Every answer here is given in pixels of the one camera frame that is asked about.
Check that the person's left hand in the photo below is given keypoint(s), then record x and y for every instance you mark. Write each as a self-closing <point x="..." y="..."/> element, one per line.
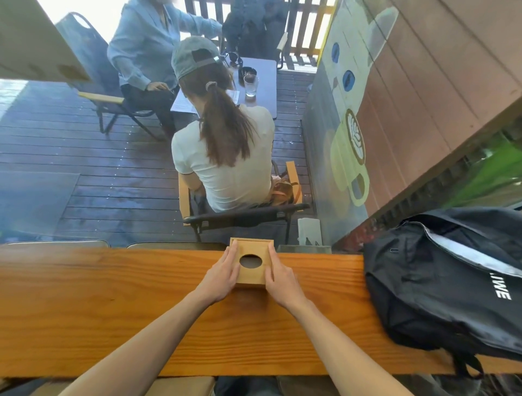
<point x="216" y="281"/>

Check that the person's right hand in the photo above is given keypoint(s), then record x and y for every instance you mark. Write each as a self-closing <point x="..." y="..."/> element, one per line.
<point x="283" y="285"/>

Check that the person's right thumb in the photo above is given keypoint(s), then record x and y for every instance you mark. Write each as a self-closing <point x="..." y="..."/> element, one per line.
<point x="268" y="277"/>

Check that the person's left thumb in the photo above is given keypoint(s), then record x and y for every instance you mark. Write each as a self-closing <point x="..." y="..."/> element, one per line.
<point x="235" y="273"/>

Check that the wooden tissue box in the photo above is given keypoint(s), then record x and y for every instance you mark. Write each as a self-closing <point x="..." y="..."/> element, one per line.
<point x="255" y="272"/>

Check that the person's right forearm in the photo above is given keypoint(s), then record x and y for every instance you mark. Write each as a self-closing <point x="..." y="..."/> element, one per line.
<point x="346" y="355"/>

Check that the person's left forearm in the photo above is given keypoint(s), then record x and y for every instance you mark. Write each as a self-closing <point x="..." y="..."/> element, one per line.
<point x="142" y="351"/>

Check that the black chair with wooden armrests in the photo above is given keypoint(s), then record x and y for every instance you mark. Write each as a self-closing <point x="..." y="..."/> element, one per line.
<point x="244" y="216"/>

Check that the white table sign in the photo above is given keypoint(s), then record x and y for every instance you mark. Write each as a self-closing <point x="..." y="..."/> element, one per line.
<point x="310" y="231"/>

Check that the brown leather bag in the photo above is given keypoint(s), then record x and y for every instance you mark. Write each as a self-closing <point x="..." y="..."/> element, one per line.
<point x="282" y="191"/>

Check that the beige seat cushion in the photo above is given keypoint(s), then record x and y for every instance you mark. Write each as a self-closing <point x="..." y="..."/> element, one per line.
<point x="183" y="386"/>

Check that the black backpack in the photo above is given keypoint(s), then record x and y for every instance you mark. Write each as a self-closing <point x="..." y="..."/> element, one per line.
<point x="432" y="285"/>

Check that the white paper sheet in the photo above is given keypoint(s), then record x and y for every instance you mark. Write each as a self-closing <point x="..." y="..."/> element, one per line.
<point x="183" y="104"/>

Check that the clear drinking glass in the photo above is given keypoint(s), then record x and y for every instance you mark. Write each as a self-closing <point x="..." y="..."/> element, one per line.
<point x="251" y="86"/>

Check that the grey outdoor table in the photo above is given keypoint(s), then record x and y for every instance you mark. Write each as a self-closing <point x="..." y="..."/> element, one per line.
<point x="267" y="85"/>

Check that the black ashtray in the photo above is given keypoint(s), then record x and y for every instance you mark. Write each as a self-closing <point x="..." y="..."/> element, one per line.
<point x="247" y="72"/>

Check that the black sunglasses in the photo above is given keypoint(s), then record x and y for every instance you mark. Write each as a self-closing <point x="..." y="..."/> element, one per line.
<point x="235" y="59"/>

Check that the grey floor mat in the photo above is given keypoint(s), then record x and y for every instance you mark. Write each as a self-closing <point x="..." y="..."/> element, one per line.
<point x="32" y="204"/>

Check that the grey baseball cap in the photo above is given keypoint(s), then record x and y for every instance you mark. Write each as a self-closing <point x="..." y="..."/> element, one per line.
<point x="189" y="53"/>

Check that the black chair with dark jacket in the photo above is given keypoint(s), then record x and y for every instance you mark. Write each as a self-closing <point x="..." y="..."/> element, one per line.
<point x="255" y="24"/>

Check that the wooden fence railing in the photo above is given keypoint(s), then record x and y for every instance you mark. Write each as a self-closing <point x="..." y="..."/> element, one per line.
<point x="308" y="28"/>

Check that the dark blue folding chair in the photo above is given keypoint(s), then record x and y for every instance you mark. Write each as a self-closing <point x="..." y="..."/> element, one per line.
<point x="91" y="61"/>

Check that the beige cardboard panel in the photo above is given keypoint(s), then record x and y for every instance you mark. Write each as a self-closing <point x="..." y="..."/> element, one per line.
<point x="32" y="40"/>

